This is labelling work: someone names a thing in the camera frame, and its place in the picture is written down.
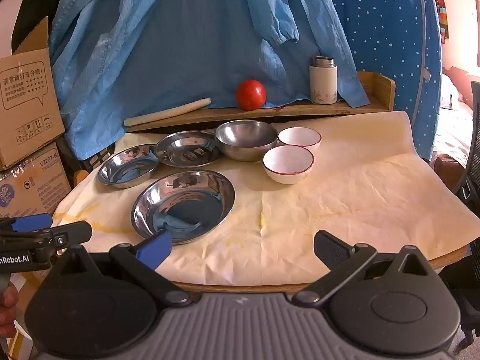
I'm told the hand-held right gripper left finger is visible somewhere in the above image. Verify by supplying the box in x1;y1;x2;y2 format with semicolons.
56;230;194;307

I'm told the white stick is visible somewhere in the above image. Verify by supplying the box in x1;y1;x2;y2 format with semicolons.
124;97;212;127

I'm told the wooden shelf board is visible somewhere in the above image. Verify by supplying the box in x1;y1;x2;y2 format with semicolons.
127;71;396;134

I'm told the cream paper sheet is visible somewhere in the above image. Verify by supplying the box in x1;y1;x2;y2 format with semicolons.
50;110;480;286

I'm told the small steel plate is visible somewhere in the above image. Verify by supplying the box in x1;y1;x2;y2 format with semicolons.
155;130;222;167
97;143;162;189

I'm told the black plastic crate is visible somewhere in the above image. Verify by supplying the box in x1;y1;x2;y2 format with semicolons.
56;135;117;181

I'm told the large steel plate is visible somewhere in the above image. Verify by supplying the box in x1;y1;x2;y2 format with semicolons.
130;169;236;245

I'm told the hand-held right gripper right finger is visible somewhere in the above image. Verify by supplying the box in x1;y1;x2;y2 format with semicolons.
292;230;430;307

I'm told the black office chair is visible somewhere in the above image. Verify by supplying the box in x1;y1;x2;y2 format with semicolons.
452;80;480;211

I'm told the purple-marked cardboard box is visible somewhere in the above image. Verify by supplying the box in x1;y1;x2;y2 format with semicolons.
0;142;74;220

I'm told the blue dotted fabric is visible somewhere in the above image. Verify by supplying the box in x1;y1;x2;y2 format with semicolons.
319;0;445;162

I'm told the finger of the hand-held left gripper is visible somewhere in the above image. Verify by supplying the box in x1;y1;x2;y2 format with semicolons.
0;221;93;257
0;213;53;235

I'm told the printed cardboard box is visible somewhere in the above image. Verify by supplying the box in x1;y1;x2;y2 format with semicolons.
0;17;66;171

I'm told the red tomato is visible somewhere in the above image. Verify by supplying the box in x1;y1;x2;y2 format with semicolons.
235;79;268;111

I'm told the deep steel bowl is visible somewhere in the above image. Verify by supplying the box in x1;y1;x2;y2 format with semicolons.
215;120;279;162

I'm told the white red-rimmed bowl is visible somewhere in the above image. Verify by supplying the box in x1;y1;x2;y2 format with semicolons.
278;127;322;149
263;145;314;185

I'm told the person's left hand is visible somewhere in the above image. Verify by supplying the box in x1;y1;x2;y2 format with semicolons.
0;287;20;332

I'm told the white thermos cup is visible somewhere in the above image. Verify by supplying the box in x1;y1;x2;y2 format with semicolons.
309;56;338;105

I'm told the light blue shirt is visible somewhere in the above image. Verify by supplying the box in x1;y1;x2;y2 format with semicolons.
49;0;372;158

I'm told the colourful striped cloth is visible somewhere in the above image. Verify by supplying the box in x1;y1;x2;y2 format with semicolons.
433;0;449;44

